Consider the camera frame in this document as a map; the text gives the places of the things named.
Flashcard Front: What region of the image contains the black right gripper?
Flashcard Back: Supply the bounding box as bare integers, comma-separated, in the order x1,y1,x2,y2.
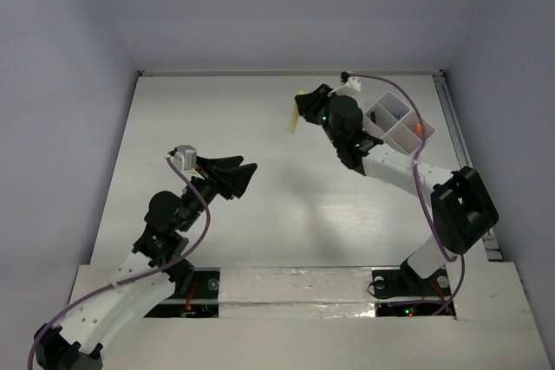
296,83,343,149

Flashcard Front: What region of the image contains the yellow highlighter pen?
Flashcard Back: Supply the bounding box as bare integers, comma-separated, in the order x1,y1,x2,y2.
288,104,299,134

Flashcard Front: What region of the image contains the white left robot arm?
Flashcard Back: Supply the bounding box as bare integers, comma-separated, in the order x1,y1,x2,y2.
27,146,258,369

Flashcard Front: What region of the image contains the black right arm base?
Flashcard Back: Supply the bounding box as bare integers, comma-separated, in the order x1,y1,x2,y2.
367,262,456,317

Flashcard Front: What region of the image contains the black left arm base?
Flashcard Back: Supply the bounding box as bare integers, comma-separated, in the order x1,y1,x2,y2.
145,269,220,319

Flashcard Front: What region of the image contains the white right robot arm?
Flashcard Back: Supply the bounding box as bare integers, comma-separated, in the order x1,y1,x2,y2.
291,72,499,294

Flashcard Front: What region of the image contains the white divided organizer tray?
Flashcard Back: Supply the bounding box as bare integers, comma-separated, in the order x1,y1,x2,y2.
363,91,436,156

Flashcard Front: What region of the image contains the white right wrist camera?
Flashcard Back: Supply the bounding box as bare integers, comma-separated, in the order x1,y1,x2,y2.
331,71,362,96

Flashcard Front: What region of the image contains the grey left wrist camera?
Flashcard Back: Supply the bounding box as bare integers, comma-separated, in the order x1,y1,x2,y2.
166,145,202,178

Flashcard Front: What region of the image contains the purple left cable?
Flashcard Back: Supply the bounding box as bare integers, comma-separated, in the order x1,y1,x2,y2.
26,155,213,370

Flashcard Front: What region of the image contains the purple cable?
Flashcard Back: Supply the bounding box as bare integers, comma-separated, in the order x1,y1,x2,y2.
346,70,466,317
26,155,213,370

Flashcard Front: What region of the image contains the aluminium rail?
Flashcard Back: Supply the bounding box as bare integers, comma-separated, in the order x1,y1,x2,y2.
433,75,504,263

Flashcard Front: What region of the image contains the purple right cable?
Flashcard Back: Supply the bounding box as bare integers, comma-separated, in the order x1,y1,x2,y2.
346,70,466,317

